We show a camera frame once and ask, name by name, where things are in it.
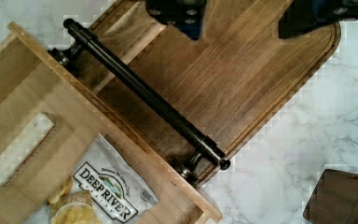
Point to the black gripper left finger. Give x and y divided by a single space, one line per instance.
185 15

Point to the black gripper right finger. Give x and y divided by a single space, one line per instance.
305 16

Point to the black drawer handle bar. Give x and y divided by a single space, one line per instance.
205 147

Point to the light wooden drawer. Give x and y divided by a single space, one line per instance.
48 119

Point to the dark wooden cutting board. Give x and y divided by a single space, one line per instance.
229 83

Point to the dark wooden block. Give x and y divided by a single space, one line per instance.
334 200

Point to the Deep River chips bag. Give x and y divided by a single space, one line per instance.
102 189

